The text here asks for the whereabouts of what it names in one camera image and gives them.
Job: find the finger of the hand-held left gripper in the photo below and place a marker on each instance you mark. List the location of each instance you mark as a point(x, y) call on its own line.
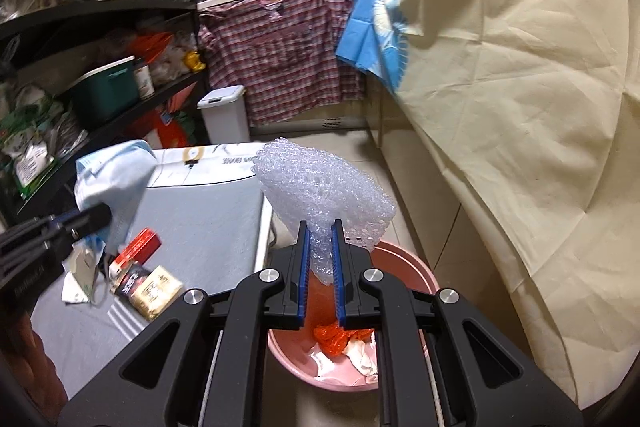
point(92, 218)

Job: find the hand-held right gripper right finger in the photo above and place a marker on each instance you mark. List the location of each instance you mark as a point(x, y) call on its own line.
point(339, 277)

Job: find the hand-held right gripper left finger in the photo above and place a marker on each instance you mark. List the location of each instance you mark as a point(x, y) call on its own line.
point(301, 277)

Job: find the blue face mask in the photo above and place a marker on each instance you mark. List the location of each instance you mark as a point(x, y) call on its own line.
point(115, 177)

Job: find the pink plastic basin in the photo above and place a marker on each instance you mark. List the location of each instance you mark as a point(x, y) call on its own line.
point(295, 357)

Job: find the clear bubble wrap sheet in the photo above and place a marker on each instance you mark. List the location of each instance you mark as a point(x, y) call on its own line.
point(320, 187)

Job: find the person's left forearm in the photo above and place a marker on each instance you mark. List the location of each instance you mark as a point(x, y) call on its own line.
point(30, 357)

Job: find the white lidded trash bin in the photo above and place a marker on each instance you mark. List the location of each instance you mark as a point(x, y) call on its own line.
point(225, 117)

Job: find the red white cardboard box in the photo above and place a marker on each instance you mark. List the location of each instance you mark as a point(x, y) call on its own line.
point(142, 242)

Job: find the orange crumpled plastic bag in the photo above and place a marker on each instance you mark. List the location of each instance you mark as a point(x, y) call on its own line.
point(330, 339)

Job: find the white crumpled paper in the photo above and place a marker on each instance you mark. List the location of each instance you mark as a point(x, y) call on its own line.
point(362, 357)

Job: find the pile of snack packets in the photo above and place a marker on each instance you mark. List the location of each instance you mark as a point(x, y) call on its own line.
point(35, 147)

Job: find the beige snack packet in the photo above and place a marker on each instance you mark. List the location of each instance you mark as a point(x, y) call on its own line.
point(157, 289)

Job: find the grey fabric table cover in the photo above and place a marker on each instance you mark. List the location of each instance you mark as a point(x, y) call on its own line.
point(200, 232)

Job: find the green storage box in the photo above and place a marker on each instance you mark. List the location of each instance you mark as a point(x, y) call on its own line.
point(105, 92)

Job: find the white label jar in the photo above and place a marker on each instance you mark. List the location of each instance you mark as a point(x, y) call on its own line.
point(144, 79)

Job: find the yellow small object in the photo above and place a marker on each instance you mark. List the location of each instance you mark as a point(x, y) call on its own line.
point(194, 61)

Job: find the black metal shelf rack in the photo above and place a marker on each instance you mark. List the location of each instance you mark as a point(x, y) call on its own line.
point(100, 9)

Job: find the red plaid shirt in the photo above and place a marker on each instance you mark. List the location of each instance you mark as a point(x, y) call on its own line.
point(290, 57)

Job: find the blue white patterned cloth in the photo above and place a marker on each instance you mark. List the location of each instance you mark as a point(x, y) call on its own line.
point(370, 32)

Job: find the cream cloth sheet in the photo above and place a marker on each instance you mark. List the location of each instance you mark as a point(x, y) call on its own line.
point(525, 82)

